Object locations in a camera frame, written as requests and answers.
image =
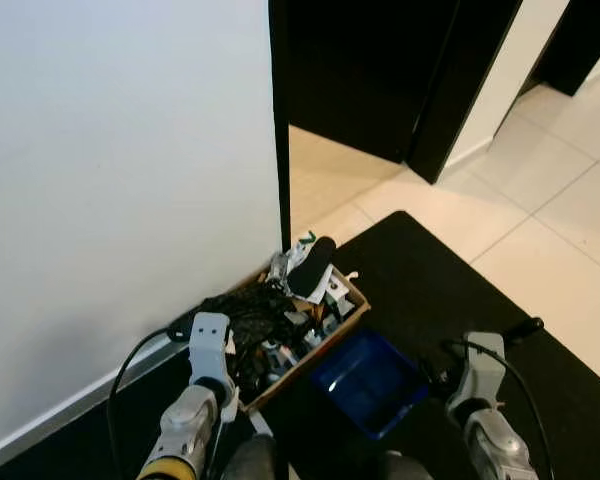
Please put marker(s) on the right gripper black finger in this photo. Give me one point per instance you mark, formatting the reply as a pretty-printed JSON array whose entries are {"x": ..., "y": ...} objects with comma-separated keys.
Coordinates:
[{"x": 525, "y": 327}]

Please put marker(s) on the black and white hand brush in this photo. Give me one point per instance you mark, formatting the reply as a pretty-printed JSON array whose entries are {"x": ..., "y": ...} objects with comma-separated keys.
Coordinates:
[{"x": 315, "y": 264}]

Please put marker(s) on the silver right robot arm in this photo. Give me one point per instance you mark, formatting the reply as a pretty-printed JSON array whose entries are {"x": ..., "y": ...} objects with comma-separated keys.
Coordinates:
[{"x": 498, "y": 448}]

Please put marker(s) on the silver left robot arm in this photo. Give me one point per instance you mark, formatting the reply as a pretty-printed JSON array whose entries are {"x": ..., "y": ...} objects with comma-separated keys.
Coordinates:
[{"x": 185, "y": 422}]

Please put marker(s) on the grey right robot leg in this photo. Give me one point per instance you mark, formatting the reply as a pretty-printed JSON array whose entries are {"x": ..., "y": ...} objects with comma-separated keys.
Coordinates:
[{"x": 405, "y": 466}]

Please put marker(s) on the grey robot leg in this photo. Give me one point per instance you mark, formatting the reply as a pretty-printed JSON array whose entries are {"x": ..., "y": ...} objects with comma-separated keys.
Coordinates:
[
  {"x": 405, "y": 466},
  {"x": 250, "y": 460}
]

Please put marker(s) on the brown cardboard box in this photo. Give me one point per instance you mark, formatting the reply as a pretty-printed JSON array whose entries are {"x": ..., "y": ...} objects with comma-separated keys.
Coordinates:
[{"x": 320, "y": 345}]

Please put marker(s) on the white paper with green print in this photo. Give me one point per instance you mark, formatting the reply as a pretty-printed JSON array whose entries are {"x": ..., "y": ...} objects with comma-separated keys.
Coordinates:
[{"x": 302, "y": 245}]

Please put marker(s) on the grey left robot leg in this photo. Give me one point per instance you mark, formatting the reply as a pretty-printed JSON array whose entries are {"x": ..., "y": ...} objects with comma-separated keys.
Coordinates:
[{"x": 250, "y": 460}]

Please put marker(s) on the black door jamb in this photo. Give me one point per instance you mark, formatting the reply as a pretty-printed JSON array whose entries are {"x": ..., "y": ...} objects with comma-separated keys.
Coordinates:
[
  {"x": 580, "y": 35},
  {"x": 465, "y": 80}
]

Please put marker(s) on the black door leaf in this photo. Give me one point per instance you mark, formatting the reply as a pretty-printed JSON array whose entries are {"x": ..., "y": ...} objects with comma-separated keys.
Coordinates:
[{"x": 360, "y": 70}]

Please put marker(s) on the white baseboard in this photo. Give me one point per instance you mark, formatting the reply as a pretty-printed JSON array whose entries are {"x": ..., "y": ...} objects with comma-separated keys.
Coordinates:
[{"x": 70, "y": 408}]

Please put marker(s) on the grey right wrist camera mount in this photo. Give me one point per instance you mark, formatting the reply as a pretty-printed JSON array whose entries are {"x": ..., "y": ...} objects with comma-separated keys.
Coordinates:
[{"x": 485, "y": 370}]

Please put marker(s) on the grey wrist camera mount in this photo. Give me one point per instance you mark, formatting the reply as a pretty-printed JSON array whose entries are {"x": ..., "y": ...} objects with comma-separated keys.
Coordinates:
[
  {"x": 208, "y": 340},
  {"x": 485, "y": 370}
]

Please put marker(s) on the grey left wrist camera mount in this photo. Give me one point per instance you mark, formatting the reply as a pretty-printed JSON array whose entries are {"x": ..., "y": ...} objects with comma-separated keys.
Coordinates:
[{"x": 208, "y": 340}]

